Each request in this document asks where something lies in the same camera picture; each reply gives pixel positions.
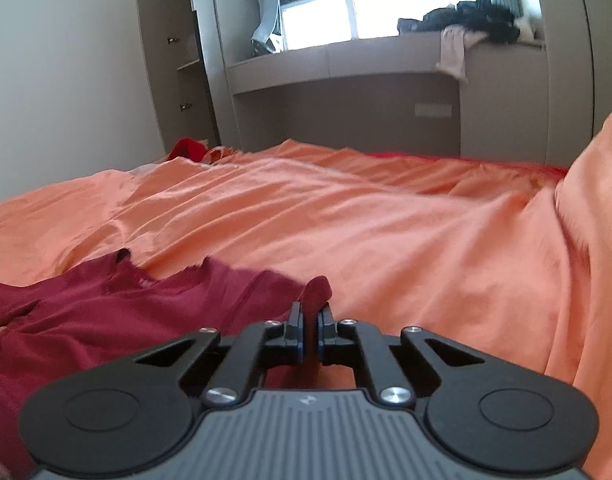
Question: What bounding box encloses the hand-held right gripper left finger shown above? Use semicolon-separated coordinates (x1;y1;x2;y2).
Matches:
131;301;307;407

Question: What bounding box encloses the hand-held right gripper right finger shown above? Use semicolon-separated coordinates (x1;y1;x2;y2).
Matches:
317;304;487;407

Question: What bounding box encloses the maroon shirt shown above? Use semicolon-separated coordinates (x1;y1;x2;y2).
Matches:
0;254;334;480

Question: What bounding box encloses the pile of dark clothes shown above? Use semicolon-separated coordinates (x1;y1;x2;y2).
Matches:
397;1;524;44

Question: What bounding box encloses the orange duvet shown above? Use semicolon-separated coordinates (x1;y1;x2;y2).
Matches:
0;110;612;479

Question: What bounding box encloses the red cloth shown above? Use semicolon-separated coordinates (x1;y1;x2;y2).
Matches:
167;137;211;163

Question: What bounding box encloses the grey window seat bench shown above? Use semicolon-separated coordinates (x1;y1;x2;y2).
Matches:
225;30;546;171

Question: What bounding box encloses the red bed sheet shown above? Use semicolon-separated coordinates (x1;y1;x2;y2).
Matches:
371;152;569;179

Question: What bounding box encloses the white sheer curtain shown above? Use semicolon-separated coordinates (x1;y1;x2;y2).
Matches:
251;0;287;56

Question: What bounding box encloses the beige cloth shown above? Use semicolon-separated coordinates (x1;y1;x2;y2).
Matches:
435;26;489;84

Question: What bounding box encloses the open grey shelf cabinet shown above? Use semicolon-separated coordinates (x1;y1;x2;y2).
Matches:
133;0;221;153

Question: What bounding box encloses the window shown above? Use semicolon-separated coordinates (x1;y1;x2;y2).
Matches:
278;0;479;52

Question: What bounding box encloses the tall grey wardrobe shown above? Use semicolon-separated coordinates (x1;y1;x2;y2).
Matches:
528;0;612;169

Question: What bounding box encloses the small white cloth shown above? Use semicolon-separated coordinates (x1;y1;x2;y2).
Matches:
514;14;537;42

